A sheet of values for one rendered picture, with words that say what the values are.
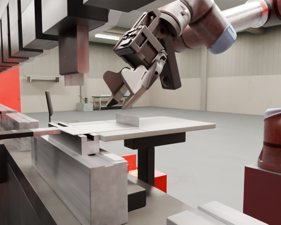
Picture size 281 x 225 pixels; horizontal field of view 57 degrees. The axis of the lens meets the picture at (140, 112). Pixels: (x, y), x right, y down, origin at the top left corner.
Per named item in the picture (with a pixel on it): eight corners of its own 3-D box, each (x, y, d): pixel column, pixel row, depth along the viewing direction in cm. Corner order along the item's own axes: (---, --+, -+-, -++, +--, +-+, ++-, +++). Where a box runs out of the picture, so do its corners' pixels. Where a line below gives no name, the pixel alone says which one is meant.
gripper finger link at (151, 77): (130, 87, 50) (146, 57, 54) (136, 93, 51) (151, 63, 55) (146, 82, 47) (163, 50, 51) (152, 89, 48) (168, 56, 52)
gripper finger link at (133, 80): (104, 92, 46) (126, 56, 50) (126, 113, 49) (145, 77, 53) (114, 89, 44) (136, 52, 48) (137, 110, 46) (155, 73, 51)
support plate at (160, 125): (216, 128, 56) (216, 123, 56) (104, 142, 41) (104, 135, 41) (163, 119, 71) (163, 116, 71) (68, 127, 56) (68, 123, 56)
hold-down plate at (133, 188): (146, 206, 44) (146, 189, 44) (118, 214, 41) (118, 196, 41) (81, 164, 69) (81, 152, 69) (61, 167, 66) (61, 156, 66)
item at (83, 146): (99, 152, 43) (99, 134, 42) (81, 155, 41) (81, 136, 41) (62, 135, 59) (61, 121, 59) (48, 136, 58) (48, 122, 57)
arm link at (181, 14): (174, 28, 62) (199, 21, 55) (164, 42, 61) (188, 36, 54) (154, 3, 59) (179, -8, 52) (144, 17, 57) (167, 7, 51)
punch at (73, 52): (89, 85, 43) (88, 27, 42) (77, 85, 42) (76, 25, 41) (69, 85, 52) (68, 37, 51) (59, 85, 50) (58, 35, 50)
